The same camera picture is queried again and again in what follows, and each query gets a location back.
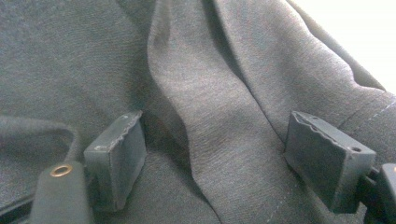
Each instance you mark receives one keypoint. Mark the black pleated skirt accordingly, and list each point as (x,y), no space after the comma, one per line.
(205,102)

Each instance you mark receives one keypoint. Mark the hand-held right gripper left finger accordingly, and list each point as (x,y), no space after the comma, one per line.
(116,161)

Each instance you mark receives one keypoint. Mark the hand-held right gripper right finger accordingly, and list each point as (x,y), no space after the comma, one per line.
(323,161)

